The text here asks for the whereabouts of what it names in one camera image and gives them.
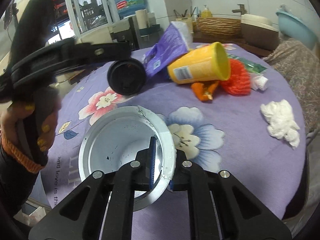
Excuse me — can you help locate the orange foam fruit net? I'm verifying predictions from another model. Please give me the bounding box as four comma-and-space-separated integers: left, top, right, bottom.
220, 59, 251, 96

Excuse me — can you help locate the yellow plastic cup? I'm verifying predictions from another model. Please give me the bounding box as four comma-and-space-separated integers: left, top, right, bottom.
167, 42, 231, 85

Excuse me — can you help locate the purple snack bag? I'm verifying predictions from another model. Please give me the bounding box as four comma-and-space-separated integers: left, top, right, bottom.
143, 21, 193, 80

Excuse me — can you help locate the left hand orange glove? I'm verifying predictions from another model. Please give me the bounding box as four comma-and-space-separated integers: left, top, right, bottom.
1, 99, 61, 174

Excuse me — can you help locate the purple floral tablecloth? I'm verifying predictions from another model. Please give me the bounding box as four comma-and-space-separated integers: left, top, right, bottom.
39, 42, 308, 240

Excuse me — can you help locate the crumpled white tissue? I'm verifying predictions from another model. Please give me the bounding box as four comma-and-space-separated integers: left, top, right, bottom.
260, 99, 300, 149

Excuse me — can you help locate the water dispenser machine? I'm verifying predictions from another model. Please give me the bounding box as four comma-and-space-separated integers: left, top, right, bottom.
108, 9, 161, 51

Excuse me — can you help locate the floral patterned cloth cover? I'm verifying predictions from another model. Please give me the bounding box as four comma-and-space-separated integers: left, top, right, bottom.
264, 38, 319, 133

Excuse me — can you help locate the chopstick holder box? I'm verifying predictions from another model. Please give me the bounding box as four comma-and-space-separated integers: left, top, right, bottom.
174, 7, 196, 34

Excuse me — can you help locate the woven wicker basket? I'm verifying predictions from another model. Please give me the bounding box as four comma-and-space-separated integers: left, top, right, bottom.
196, 17, 242, 38

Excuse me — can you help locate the brown cream rice cooker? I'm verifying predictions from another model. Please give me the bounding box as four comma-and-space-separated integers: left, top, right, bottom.
241, 14, 279, 51

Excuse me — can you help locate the yellow soap dispenser bottle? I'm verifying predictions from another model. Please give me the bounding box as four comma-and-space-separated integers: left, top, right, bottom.
201, 5, 212, 18

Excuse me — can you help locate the light blue plastic basin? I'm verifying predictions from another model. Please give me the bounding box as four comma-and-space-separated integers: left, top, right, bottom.
276, 4, 318, 50

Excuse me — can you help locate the brass faucet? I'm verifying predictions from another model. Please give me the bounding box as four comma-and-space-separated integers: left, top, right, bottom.
232, 4, 247, 15

